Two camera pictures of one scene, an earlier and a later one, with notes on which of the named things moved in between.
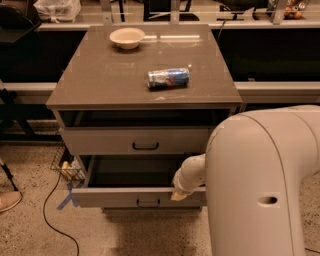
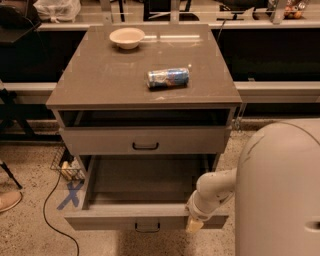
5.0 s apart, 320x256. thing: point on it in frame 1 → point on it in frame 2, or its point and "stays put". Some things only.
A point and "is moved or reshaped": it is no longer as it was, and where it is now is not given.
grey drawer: x=131 y=182 is moved or reshaped
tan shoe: x=9 y=199 stays put
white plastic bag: x=58 y=10 stays put
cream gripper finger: x=176 y=196 → x=193 y=225
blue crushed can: x=168 y=78 stays put
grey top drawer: x=134 y=140 stays put
